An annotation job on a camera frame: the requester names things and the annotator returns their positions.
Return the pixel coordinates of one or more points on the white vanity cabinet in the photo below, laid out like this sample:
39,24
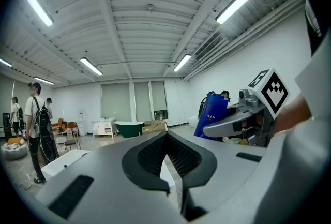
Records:
103,127

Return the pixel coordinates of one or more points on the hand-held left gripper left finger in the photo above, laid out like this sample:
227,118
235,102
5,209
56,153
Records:
103,186

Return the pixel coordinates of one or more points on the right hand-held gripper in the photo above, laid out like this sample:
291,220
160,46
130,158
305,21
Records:
274,91

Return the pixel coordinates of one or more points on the round smoke detector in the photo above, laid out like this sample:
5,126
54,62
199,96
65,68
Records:
150,7

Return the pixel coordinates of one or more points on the grey window blind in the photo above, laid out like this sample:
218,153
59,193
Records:
142,101
159,95
115,102

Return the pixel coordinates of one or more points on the open cardboard box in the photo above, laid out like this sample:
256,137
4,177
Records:
155,127

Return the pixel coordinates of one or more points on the white beanbag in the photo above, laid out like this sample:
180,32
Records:
14,151

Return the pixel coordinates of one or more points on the black floor stand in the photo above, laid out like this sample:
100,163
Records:
7,127

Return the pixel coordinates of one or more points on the person's right forearm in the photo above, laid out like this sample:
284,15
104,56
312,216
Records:
292,111

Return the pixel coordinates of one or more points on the ceiling air vent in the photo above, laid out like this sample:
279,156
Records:
210,46

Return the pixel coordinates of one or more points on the dark green bathtub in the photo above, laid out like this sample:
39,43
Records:
129,128

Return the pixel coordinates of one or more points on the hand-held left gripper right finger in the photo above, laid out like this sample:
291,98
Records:
227,171

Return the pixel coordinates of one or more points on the wooden chair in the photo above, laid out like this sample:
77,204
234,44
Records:
69,137

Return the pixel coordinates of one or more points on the white water dispenser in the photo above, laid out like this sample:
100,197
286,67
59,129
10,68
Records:
82,122

